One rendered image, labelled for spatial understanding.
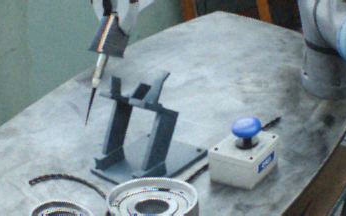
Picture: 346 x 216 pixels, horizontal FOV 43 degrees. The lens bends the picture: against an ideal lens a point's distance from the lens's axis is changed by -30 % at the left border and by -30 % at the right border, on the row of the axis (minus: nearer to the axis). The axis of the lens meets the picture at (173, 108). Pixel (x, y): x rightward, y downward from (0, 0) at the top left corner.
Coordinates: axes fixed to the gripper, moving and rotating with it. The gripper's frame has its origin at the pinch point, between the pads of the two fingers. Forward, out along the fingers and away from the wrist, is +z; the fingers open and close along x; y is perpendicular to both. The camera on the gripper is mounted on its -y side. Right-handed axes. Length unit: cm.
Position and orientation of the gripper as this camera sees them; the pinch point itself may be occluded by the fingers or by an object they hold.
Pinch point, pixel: (114, 27)
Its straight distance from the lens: 67.7
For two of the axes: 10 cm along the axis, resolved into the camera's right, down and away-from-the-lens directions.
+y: 6.4, -4.0, 6.6
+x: -7.6, -2.0, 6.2
